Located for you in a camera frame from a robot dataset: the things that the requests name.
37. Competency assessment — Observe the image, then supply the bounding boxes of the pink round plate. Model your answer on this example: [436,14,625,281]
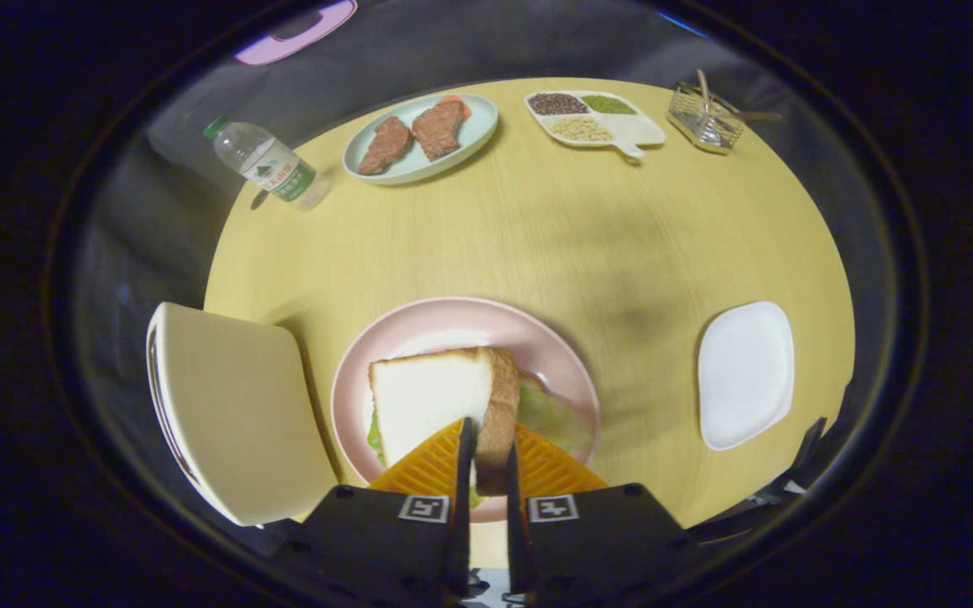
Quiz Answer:
[330,296,601,523]

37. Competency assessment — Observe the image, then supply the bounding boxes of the green mung beans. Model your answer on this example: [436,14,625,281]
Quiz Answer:
[581,95,638,116]

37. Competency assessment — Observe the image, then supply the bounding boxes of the clear plastic water bottle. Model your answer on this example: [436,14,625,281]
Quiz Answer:
[203,116,331,212]

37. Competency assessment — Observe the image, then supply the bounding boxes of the white divided dish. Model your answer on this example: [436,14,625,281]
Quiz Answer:
[525,90,667,160]

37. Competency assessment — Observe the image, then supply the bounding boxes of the clear utensil holder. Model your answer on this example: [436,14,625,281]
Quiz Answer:
[667,82,745,155]

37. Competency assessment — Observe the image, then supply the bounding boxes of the pale soybeans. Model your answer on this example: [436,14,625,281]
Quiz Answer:
[548,116,614,143]

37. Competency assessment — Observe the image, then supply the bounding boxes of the brown meat piece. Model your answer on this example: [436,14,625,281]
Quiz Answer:
[357,117,414,176]
[411,100,465,161]

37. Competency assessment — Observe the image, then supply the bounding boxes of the white bread slice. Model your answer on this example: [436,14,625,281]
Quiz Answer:
[368,346,521,497]

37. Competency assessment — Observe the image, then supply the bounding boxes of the black backdrop cloth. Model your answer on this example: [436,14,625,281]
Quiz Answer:
[73,0,893,508]

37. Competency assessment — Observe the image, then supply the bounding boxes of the dark red beans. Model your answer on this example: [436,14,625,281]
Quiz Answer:
[528,93,589,117]

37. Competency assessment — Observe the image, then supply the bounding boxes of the green lettuce leaf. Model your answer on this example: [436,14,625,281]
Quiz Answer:
[367,380,593,508]

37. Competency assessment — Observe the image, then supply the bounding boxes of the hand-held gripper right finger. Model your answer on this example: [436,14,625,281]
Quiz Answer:
[505,422,694,607]

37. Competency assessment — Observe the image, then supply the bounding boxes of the white toaster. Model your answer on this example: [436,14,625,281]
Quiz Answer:
[146,301,340,529]

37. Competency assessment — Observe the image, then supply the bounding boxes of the pale blue oval plate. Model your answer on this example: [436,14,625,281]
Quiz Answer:
[342,92,499,186]

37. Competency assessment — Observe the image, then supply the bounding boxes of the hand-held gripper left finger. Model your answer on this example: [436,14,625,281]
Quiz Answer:
[271,417,477,605]

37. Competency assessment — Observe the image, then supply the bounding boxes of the white square plate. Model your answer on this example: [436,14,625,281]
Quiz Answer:
[697,301,795,452]

